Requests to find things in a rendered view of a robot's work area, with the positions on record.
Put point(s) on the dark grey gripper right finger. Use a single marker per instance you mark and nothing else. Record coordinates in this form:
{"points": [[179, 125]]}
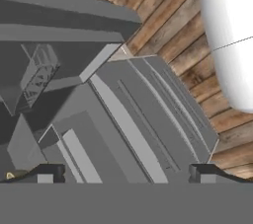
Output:
{"points": [[201, 172]]}

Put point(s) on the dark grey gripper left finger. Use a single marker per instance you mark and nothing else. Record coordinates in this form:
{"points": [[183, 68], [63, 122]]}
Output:
{"points": [[52, 172]]}

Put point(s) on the grey cabinet panel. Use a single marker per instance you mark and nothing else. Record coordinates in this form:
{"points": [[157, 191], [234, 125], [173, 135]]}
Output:
{"points": [[85, 135]]}

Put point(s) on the small yellow object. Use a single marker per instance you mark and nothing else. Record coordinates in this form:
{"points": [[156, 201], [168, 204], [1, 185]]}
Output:
{"points": [[10, 175]]}

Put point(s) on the grey appliance front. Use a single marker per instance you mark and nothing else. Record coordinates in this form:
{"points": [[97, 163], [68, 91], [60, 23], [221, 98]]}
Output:
{"points": [[158, 112]]}

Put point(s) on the grey cupboard door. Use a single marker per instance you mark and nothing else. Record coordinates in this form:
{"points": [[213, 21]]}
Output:
{"points": [[82, 57]]}

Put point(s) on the white rounded object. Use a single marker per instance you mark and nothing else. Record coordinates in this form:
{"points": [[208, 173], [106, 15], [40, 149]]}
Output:
{"points": [[230, 37]]}

